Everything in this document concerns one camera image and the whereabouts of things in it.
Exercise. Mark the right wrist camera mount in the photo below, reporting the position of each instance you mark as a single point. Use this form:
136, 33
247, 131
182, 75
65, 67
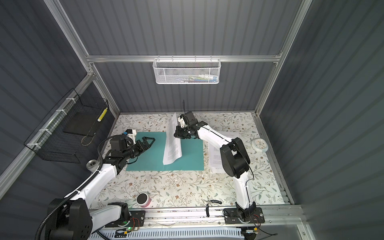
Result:
181, 121

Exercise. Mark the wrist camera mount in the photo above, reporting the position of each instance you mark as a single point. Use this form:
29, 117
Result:
181, 121
130, 133

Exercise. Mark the printed paper sheet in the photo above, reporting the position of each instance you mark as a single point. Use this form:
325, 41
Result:
173, 148

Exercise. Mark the yellow marker pen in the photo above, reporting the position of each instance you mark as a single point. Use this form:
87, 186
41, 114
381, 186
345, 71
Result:
102, 115

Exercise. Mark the silver drink can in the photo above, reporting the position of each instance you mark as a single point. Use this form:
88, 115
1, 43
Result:
92, 165

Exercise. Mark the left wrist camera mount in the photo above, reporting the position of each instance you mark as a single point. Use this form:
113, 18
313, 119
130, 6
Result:
130, 133

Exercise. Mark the pens in white basket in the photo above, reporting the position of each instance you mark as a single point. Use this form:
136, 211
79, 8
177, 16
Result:
210, 79

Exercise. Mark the black wire basket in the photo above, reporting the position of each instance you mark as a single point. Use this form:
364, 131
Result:
50, 143

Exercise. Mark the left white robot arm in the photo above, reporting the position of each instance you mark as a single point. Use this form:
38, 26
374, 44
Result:
70, 218

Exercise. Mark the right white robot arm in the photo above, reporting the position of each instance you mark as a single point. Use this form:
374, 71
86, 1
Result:
235, 162

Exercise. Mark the lower white paper sheets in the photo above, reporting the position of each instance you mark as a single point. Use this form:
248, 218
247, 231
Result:
215, 160

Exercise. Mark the white wire mesh basket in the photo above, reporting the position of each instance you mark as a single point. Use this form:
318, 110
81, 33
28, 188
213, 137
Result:
166, 73

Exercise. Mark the black foam pad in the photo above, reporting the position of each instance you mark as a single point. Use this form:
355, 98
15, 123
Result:
82, 124

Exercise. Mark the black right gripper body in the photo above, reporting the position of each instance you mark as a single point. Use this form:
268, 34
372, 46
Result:
188, 128

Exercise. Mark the white round alarm clock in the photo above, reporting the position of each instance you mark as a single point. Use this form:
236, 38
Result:
260, 145

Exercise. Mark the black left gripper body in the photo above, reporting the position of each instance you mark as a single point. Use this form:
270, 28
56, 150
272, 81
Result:
131, 152

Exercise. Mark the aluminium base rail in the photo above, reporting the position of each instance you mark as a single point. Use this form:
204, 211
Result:
196, 216

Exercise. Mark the teal plastic folder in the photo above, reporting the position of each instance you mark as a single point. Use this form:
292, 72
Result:
152, 160

